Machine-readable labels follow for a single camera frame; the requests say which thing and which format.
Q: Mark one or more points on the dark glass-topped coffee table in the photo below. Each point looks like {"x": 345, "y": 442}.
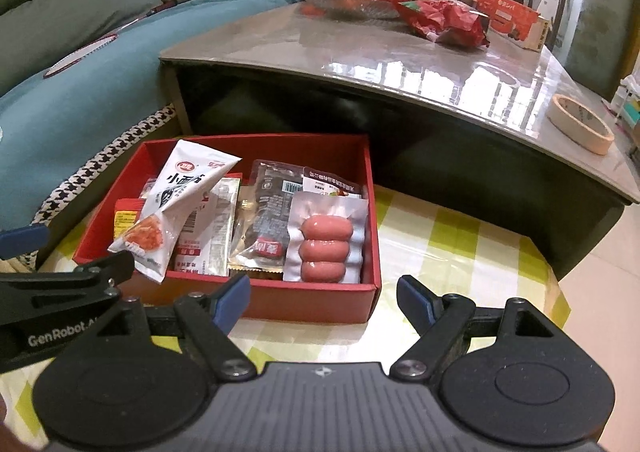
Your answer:
{"x": 400, "y": 97}

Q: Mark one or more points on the orange white carton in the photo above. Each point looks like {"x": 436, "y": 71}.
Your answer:
{"x": 515, "y": 17}

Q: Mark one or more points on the dark brown snack packet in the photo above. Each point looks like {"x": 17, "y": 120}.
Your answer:
{"x": 275, "y": 207}

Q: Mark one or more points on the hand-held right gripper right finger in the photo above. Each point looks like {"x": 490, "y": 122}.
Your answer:
{"x": 415, "y": 299}

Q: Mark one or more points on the crumpled red snack bag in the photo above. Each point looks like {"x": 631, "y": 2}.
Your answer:
{"x": 445, "y": 22}

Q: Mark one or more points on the red yellow snack bag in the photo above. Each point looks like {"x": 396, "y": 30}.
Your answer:
{"x": 125, "y": 221}

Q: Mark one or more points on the red cardboard box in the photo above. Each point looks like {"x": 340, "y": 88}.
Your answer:
{"x": 310, "y": 299}

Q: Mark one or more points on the red white barcode snack packet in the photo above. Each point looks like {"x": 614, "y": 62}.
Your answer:
{"x": 207, "y": 237}

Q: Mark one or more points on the green white checked tablecloth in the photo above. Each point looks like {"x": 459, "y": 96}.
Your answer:
{"x": 450, "y": 252}

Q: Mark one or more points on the green armchair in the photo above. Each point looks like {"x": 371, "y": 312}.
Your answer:
{"x": 600, "y": 17}

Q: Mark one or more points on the cluttered storage rack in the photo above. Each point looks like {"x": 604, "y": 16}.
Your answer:
{"x": 625, "y": 112}

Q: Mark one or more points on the clear sausage packet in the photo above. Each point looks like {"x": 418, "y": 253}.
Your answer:
{"x": 322, "y": 242}

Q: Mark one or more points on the beige tape roll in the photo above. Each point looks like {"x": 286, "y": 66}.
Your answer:
{"x": 580, "y": 130}

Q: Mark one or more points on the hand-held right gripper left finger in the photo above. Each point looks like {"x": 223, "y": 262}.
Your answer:
{"x": 233, "y": 299}

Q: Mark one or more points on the white orange snack packet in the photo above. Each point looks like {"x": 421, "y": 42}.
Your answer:
{"x": 175, "y": 197}

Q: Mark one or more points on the white red-trimmed strip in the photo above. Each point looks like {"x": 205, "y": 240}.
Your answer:
{"x": 80, "y": 55}

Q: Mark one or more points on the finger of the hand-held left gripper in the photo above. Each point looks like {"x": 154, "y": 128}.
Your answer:
{"x": 22, "y": 239}
{"x": 65, "y": 289}

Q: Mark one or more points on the teal houndstooth-trimmed sofa cover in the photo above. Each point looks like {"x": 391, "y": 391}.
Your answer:
{"x": 75, "y": 132}

